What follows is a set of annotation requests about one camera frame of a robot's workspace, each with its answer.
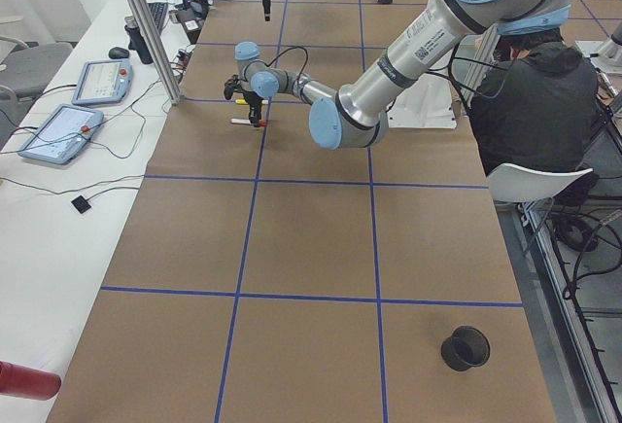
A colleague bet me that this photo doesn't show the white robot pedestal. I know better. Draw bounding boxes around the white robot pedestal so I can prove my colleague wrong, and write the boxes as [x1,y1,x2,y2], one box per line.
[387,50,461,129]

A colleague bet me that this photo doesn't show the seated person in black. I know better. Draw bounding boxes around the seated person in black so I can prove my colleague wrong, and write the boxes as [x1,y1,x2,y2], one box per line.
[467,28,599,175]

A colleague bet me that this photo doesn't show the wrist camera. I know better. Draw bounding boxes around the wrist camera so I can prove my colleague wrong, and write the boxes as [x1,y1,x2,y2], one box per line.
[224,75,243,100]

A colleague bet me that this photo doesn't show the red bottle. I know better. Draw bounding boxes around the red bottle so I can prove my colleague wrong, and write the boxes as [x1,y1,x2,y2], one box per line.
[1,362,61,401]

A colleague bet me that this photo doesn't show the black keyboard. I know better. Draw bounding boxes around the black keyboard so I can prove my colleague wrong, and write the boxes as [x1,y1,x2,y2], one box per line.
[148,2,169,32]

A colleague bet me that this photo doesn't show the teach pendant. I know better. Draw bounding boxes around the teach pendant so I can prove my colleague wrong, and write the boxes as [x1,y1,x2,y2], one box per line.
[17,104,104,165]
[72,58,133,106]

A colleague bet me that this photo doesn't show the grey office chair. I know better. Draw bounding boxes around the grey office chair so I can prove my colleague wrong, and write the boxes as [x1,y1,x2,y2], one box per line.
[1,36,73,100]

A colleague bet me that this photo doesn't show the far teach pendant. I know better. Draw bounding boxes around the far teach pendant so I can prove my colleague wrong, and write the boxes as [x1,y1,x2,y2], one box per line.
[72,58,133,106]

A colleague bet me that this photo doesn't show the yellow marker pen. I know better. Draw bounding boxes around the yellow marker pen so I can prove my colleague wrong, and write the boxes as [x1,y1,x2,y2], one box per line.
[235,99,269,105]

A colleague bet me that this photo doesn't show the black computer mouse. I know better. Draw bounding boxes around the black computer mouse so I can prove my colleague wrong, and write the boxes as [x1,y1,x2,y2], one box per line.
[108,47,130,59]

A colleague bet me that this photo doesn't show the white chair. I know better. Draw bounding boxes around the white chair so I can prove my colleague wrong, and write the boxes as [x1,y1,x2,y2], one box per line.
[487,163,593,221]

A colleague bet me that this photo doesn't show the near black mesh cup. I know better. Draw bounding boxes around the near black mesh cup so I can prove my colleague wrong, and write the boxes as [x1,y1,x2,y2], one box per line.
[440,326,491,371]

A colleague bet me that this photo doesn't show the aluminium frame post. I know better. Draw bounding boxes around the aluminium frame post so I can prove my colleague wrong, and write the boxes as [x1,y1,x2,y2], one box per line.
[127,0,182,105]

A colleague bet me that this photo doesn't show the near teach pendant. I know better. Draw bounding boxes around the near teach pendant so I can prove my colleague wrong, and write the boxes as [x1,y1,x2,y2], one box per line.
[17,104,104,165]

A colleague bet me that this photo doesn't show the small black sensor box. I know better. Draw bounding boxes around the small black sensor box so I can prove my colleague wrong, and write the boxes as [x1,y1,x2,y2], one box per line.
[71,195,91,214]

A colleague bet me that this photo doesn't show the red marker pen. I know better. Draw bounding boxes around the red marker pen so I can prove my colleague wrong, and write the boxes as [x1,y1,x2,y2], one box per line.
[229,118,267,127]

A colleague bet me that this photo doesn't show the dark water bottle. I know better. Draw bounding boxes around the dark water bottle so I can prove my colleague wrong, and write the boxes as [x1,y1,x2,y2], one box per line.
[124,16,153,64]

